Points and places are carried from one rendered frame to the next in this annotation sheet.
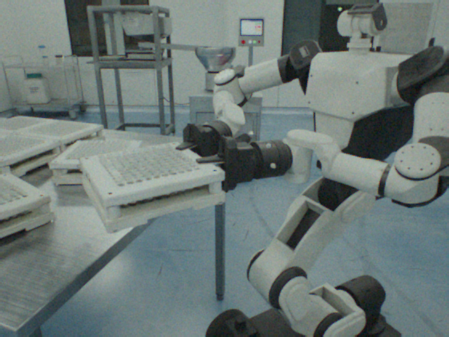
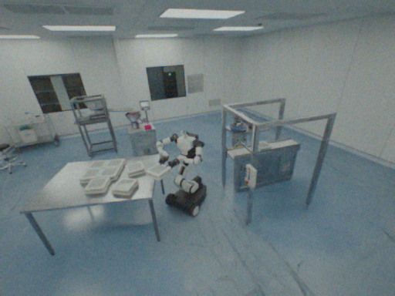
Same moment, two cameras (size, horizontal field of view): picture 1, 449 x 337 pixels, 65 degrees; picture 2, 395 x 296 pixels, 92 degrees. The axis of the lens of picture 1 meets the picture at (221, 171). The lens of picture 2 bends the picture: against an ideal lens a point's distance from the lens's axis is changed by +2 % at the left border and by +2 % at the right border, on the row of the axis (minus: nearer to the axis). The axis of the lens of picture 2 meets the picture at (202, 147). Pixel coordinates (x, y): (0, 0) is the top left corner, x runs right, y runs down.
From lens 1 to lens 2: 190 cm
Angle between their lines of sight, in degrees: 24
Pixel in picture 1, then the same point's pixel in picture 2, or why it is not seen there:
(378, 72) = (189, 142)
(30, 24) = (11, 100)
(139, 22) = (95, 105)
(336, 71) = (182, 142)
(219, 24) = (120, 89)
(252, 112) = (153, 134)
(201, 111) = (134, 137)
